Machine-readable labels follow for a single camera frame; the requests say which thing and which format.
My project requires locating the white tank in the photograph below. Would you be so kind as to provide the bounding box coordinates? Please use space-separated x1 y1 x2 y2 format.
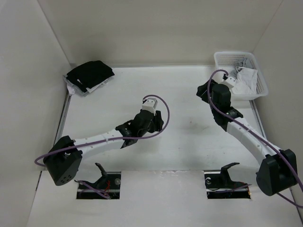
67 80 111 96
232 66 258 95

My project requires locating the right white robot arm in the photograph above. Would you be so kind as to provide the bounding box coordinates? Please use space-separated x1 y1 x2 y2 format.
196 80 301 196

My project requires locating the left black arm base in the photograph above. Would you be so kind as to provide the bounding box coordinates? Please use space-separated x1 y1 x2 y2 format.
75 163 122 200

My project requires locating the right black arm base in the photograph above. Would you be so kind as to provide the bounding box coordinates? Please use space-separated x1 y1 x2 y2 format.
204 162 250 199

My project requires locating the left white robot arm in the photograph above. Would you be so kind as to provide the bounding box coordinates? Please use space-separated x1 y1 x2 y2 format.
43 109 164 186

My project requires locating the black folded tank top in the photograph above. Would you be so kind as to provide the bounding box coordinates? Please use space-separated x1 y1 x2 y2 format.
65 61 115 94

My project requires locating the white folded tank top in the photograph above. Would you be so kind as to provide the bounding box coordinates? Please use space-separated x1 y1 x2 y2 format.
67 80 111 96

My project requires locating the white plastic basket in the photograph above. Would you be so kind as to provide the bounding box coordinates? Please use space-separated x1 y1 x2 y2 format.
214 51 268 101

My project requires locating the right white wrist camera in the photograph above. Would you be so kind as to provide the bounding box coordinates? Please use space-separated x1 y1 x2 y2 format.
221 74 236 89

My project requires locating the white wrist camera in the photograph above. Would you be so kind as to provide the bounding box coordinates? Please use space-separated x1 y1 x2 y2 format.
142 98 158 114
221 74 236 89

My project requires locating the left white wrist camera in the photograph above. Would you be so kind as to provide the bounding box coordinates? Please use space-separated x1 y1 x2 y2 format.
142 98 158 114

